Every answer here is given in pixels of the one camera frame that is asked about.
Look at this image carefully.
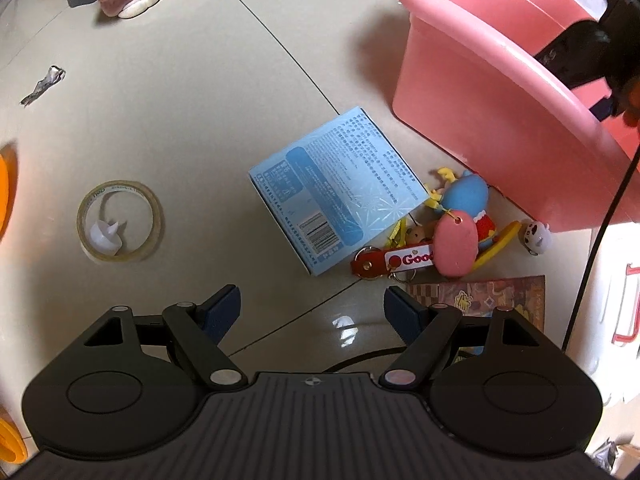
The white box with pink handle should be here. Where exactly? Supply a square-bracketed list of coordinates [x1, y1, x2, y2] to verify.
[564, 222, 640, 411]

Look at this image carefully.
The orange plastic lid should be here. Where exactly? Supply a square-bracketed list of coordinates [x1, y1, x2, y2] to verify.
[0, 142, 19, 244]

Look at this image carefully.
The blue head doll keychain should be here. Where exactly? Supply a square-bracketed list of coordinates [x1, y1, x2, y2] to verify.
[426, 167, 496, 256]

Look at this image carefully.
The small brown doll charm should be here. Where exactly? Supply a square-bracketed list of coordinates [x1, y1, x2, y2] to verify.
[404, 225, 432, 249]

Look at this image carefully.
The patterned brown card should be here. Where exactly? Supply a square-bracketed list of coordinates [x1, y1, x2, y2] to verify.
[404, 274, 546, 335]

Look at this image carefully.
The black cable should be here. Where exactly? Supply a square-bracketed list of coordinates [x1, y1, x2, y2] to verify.
[320, 347, 407, 374]
[560, 142, 640, 354]

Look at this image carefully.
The crumpled foil scrap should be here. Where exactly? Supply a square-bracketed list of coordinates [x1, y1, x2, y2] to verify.
[19, 65, 67, 107]

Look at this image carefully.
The small white spotted toy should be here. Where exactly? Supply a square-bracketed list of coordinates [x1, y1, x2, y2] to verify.
[520, 219, 554, 257]

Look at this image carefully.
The small white plastic cap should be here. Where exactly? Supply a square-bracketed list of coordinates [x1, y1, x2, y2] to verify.
[90, 218, 124, 256]

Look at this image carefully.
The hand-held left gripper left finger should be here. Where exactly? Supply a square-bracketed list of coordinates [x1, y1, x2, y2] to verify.
[84, 284, 249, 392]

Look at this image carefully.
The light blue cardboard box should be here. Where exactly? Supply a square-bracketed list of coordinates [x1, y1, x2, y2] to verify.
[248, 106, 430, 277]

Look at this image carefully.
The pink plastic basin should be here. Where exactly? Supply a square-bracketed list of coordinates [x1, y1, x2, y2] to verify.
[377, 0, 640, 234]

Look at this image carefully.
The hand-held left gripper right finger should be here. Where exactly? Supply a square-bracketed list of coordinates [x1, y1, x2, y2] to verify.
[378, 285, 544, 391]

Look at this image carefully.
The clear tape roll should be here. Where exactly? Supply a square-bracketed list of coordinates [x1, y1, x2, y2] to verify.
[76, 179, 164, 263]

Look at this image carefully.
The red strap keychain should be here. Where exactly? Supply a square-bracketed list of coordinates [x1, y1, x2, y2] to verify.
[350, 241, 434, 281]

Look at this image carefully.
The pink oval pendant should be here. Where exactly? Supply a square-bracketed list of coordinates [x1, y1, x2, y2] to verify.
[432, 212, 480, 279]

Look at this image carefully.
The orange plastic object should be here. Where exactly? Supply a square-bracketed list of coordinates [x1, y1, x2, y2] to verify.
[0, 417, 26, 466]

